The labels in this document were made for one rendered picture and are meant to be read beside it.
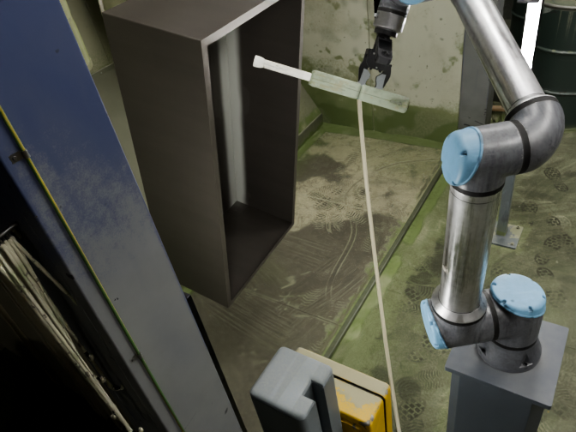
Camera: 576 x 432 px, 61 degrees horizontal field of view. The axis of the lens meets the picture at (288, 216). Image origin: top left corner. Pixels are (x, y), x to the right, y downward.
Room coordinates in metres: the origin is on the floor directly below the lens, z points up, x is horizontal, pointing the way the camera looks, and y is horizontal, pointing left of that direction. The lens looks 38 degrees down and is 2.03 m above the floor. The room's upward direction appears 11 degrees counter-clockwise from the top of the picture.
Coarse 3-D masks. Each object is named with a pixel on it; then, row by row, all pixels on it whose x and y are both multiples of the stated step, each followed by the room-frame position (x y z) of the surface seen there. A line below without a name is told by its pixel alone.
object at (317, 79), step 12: (264, 60) 1.43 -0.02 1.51; (288, 72) 1.40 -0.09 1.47; (300, 72) 1.40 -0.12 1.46; (312, 72) 1.40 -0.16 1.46; (312, 84) 1.38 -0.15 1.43; (324, 84) 1.37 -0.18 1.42; (336, 84) 1.37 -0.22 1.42; (348, 84) 1.36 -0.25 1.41; (360, 84) 1.36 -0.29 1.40; (348, 96) 1.35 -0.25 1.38; (360, 96) 1.35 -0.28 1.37; (372, 96) 1.34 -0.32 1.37; (384, 96) 1.34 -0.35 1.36; (396, 96) 1.33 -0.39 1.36; (396, 108) 1.32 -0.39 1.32
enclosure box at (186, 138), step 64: (128, 0) 1.60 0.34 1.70; (192, 0) 1.59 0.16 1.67; (256, 0) 1.58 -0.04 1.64; (128, 64) 1.49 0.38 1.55; (192, 64) 1.34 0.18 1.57; (192, 128) 1.39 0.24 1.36; (256, 128) 2.00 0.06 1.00; (192, 192) 1.44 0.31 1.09; (256, 192) 2.05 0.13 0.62; (192, 256) 1.52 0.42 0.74; (256, 256) 1.73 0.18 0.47
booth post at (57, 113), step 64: (0, 0) 0.68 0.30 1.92; (0, 64) 0.65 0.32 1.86; (64, 64) 0.71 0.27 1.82; (0, 128) 0.61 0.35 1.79; (64, 128) 0.68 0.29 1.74; (0, 192) 0.64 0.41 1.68; (64, 192) 0.64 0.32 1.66; (128, 192) 0.72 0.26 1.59; (64, 256) 0.60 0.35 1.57; (128, 256) 0.68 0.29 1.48; (128, 320) 0.63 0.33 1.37; (192, 320) 0.73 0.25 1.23; (128, 384) 0.63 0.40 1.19; (192, 384) 0.68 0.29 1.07
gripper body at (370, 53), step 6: (378, 30) 1.44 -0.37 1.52; (384, 30) 1.43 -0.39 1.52; (384, 36) 1.45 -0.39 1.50; (390, 36) 1.44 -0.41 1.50; (396, 36) 1.44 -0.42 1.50; (366, 54) 1.47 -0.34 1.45; (372, 54) 1.42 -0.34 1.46; (372, 60) 1.41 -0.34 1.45; (372, 66) 1.41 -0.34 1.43; (378, 66) 1.40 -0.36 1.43; (384, 66) 1.40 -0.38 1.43
